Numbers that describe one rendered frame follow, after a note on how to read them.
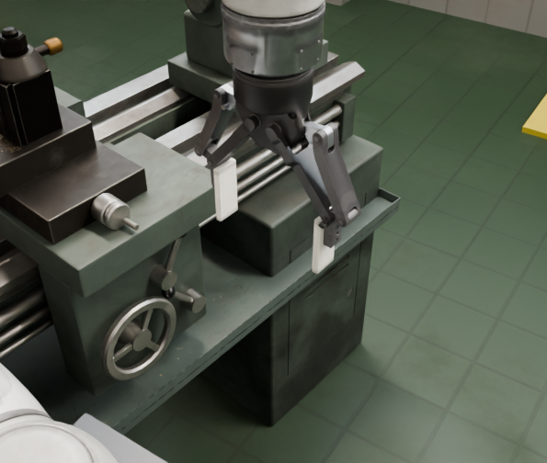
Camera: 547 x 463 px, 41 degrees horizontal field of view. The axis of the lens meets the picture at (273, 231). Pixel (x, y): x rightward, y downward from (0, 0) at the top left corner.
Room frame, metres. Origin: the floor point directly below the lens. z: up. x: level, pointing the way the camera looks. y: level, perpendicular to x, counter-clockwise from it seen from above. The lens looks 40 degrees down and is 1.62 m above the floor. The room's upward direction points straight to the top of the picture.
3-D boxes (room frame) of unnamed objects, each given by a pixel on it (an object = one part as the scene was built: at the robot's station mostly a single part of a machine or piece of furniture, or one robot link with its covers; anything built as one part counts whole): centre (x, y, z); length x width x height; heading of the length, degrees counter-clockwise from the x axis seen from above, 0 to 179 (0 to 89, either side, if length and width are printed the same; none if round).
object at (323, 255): (0.57, -0.05, 1.14); 0.03 x 0.01 x 0.07; 140
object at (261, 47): (0.62, 0.00, 1.34); 0.09 x 0.09 x 0.06
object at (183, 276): (0.90, 0.23, 0.73); 0.27 x 0.12 x 0.27; 138
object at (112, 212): (0.85, 0.23, 0.95); 0.07 x 0.04 x 0.04; 48
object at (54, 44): (1.02, 0.34, 1.14); 0.04 x 0.02 x 0.02; 138
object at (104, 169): (1.02, 0.42, 0.95); 0.43 x 0.18 x 0.04; 48
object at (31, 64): (0.98, 0.37, 1.14); 0.08 x 0.08 x 0.03
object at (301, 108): (0.62, 0.00, 1.27); 0.08 x 0.07 x 0.09; 50
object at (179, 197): (1.04, 0.37, 0.90); 0.53 x 0.30 x 0.06; 48
